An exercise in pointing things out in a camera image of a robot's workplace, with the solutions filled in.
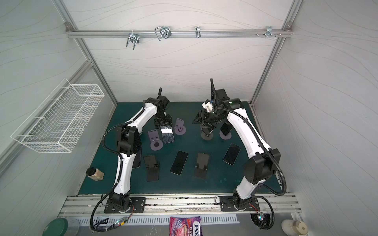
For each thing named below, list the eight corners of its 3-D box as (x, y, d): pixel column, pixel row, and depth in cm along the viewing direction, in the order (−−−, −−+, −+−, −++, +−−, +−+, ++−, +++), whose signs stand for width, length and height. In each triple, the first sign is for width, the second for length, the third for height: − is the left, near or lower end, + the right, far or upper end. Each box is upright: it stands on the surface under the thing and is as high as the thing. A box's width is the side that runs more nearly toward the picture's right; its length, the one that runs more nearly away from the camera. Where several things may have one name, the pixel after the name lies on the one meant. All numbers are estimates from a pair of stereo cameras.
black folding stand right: (194, 177, 85) (194, 169, 76) (197, 161, 92) (198, 152, 82) (205, 179, 84) (207, 172, 75) (208, 163, 91) (209, 154, 81)
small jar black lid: (92, 180, 82) (83, 176, 76) (95, 172, 86) (88, 167, 79) (102, 180, 82) (94, 176, 76) (105, 172, 86) (98, 167, 79)
